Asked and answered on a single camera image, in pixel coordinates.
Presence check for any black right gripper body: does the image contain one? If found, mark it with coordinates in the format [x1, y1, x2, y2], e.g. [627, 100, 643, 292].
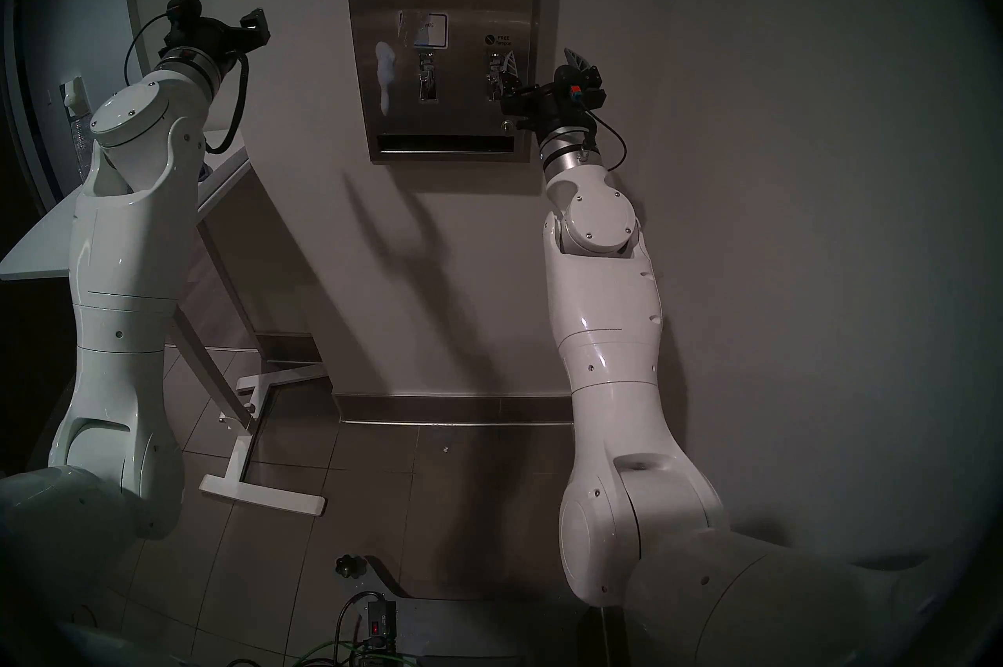
[500, 82, 608, 143]

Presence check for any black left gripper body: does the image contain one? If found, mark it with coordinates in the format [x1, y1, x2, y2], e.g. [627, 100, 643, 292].
[187, 18, 253, 60]

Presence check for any blue cleaner spray bottle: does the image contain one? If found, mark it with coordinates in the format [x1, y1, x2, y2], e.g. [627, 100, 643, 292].
[64, 76, 99, 182]

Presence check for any white cleaner foam patch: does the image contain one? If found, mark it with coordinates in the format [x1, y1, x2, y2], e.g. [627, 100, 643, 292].
[375, 41, 398, 115]

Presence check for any blue bordered white sticker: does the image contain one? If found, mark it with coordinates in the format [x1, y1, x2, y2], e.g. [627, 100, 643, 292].
[398, 11, 449, 51]

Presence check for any white rectangular table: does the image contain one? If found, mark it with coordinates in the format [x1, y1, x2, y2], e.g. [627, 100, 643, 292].
[0, 129, 328, 517]

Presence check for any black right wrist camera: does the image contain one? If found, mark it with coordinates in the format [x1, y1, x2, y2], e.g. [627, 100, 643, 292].
[556, 66, 607, 110]

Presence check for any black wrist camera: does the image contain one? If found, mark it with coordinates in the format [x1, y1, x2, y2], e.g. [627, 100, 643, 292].
[163, 0, 205, 49]
[556, 66, 607, 110]

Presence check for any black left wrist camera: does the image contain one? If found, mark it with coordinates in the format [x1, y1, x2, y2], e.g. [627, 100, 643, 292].
[163, 0, 205, 49]

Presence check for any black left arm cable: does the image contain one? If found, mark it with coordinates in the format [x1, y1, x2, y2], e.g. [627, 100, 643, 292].
[124, 11, 252, 154]

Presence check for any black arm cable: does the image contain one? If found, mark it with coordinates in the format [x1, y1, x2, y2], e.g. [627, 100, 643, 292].
[124, 11, 252, 154]
[584, 113, 628, 172]

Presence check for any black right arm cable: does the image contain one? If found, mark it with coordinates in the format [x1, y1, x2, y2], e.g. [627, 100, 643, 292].
[584, 113, 628, 172]

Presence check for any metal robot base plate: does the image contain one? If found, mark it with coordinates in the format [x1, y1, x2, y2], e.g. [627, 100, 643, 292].
[367, 556, 606, 667]

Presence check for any black box with red switch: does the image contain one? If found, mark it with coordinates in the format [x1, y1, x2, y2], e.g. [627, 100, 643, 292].
[364, 599, 397, 648]

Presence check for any black base cable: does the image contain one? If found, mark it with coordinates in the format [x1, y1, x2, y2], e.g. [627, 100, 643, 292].
[335, 591, 386, 666]

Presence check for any green cable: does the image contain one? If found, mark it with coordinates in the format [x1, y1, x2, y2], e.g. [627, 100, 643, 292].
[294, 638, 408, 667]

